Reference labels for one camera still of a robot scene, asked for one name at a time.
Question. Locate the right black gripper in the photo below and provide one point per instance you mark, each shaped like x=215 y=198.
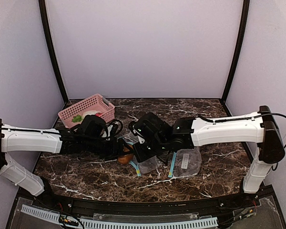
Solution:
x=143 y=151

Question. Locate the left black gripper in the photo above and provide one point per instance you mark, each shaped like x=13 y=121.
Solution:
x=120 y=148

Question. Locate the zip bag with blue zipper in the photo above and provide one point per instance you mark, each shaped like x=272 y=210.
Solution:
x=146 y=166

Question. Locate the pink perforated plastic basket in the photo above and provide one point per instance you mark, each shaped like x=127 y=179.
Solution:
x=95 y=102

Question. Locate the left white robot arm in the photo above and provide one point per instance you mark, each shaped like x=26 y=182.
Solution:
x=93 y=135

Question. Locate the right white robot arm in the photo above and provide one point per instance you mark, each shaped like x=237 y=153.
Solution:
x=257 y=127

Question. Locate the white toy bun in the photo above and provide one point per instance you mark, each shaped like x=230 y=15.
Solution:
x=92 y=112

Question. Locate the green toy lettuce leaf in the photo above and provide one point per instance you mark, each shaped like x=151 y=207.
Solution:
x=77 y=119

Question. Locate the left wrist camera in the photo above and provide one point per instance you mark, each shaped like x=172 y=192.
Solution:
x=113 y=128

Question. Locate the white slotted cable duct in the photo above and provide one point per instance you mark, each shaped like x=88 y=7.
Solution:
x=103 y=221

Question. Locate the black front table rail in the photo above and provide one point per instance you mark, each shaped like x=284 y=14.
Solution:
x=220 y=206

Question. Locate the left black frame post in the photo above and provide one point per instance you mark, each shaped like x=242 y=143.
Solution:
x=51 y=50

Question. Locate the black frame post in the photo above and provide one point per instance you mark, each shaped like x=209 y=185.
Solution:
x=237 y=51
x=51 y=50

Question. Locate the right black frame post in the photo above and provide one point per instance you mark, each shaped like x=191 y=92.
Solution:
x=237 y=51

